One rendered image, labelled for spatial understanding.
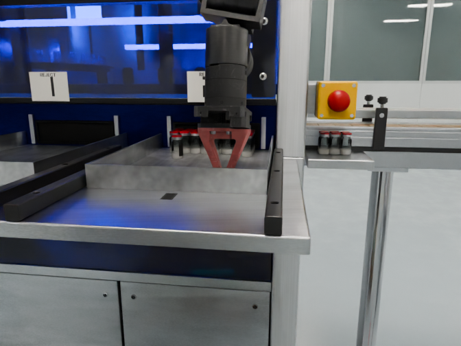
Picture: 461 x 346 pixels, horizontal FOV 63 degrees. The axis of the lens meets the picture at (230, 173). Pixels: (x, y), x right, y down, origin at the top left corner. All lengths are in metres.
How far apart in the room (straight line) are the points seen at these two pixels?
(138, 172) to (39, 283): 0.57
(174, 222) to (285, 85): 0.42
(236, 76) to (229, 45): 0.04
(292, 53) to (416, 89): 4.91
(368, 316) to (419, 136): 0.48
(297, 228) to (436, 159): 0.58
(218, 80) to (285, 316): 0.58
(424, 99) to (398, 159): 4.76
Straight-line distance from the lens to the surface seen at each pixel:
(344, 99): 0.73
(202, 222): 0.41
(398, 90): 5.56
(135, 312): 0.98
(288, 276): 0.86
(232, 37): 0.51
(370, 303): 1.08
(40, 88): 0.91
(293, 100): 0.75
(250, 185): 0.51
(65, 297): 1.04
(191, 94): 0.77
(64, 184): 0.54
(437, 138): 0.93
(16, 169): 0.64
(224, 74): 0.50
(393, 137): 0.90
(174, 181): 0.53
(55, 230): 0.45
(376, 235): 1.00
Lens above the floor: 1.03
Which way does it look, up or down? 13 degrees down
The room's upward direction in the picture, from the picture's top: straight up
